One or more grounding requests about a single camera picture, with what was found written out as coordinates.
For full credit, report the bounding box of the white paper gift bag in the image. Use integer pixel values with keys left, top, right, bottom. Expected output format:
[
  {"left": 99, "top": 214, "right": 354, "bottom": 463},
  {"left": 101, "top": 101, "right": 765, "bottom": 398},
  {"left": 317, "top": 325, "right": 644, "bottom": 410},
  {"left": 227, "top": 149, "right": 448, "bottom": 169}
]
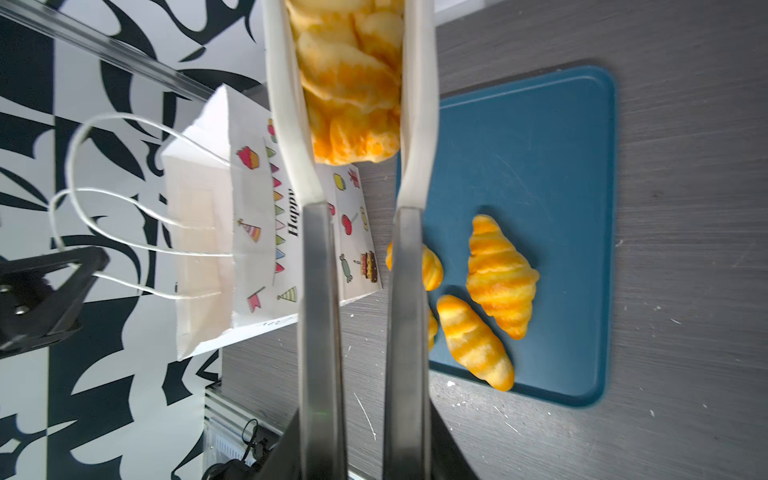
[{"left": 47, "top": 83, "right": 385, "bottom": 361}]

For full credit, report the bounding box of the teal plastic tray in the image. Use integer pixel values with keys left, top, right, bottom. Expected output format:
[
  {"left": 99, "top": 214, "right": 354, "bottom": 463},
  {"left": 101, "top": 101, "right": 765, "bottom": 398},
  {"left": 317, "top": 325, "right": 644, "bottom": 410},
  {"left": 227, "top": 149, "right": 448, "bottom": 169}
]
[{"left": 423, "top": 65, "right": 618, "bottom": 407}]

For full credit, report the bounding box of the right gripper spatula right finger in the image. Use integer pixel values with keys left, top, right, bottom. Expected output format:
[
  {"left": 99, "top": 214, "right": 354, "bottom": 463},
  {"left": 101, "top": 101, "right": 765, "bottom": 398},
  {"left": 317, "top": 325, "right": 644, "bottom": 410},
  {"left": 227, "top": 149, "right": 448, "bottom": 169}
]
[{"left": 383, "top": 1, "right": 439, "bottom": 479}]

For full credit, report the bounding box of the flaky fake pastry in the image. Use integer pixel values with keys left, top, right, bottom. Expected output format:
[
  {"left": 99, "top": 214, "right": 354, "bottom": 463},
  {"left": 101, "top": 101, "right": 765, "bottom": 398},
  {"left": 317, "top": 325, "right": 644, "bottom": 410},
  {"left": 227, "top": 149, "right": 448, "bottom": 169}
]
[{"left": 285, "top": 0, "right": 405, "bottom": 166}]

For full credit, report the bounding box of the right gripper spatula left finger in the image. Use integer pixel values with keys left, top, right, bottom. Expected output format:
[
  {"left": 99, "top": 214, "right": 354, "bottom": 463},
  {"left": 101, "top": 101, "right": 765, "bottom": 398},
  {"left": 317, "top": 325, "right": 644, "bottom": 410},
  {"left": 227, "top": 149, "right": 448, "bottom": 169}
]
[{"left": 263, "top": 1, "right": 348, "bottom": 479}]

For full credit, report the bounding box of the fake croissant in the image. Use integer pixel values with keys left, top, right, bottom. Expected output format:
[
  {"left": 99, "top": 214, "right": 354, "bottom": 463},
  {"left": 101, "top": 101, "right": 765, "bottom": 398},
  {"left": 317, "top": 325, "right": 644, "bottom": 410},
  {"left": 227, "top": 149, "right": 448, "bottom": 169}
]
[
  {"left": 466, "top": 214, "right": 540, "bottom": 340},
  {"left": 427, "top": 308, "right": 439, "bottom": 351},
  {"left": 437, "top": 295, "right": 515, "bottom": 392},
  {"left": 422, "top": 244, "right": 444, "bottom": 292}
]

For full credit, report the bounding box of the aluminium cage frame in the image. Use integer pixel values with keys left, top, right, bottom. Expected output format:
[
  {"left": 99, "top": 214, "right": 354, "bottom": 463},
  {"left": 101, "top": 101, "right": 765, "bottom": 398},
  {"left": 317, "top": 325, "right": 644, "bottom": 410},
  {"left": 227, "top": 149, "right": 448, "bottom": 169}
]
[{"left": 1, "top": 1, "right": 214, "bottom": 102}]

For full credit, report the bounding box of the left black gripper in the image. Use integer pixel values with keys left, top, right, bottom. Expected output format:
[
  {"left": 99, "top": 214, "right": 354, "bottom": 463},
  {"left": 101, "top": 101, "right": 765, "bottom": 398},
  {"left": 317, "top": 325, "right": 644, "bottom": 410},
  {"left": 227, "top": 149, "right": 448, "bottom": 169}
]
[{"left": 1, "top": 246, "right": 109, "bottom": 359}]

